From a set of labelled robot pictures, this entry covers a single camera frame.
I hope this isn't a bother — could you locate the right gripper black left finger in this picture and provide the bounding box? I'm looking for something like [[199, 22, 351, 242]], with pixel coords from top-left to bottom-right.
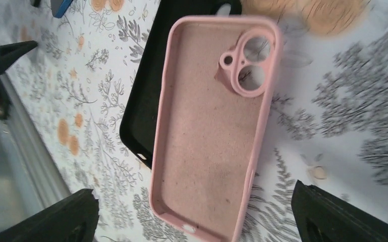
[[0, 189, 99, 242]]

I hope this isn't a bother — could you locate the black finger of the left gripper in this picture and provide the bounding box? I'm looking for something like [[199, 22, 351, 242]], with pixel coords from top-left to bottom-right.
[[0, 40, 38, 75]]

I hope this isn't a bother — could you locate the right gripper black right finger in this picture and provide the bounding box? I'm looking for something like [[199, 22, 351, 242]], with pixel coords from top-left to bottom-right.
[[291, 180, 388, 241]]

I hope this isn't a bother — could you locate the black phone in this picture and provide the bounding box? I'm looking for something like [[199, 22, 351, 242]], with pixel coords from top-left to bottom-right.
[[50, 0, 73, 18]]

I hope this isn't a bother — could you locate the black phone case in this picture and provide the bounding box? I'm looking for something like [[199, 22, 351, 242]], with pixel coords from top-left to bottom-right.
[[119, 0, 242, 168]]

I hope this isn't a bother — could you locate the pink phone case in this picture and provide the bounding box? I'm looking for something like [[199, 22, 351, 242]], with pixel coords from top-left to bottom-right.
[[149, 15, 284, 241]]

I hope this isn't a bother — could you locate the floral patterned table mat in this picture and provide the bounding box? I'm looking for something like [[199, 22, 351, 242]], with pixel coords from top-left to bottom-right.
[[0, 1, 388, 241]]

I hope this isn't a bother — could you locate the aluminium rail frame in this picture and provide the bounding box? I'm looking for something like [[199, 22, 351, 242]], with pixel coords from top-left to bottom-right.
[[0, 72, 72, 238]]

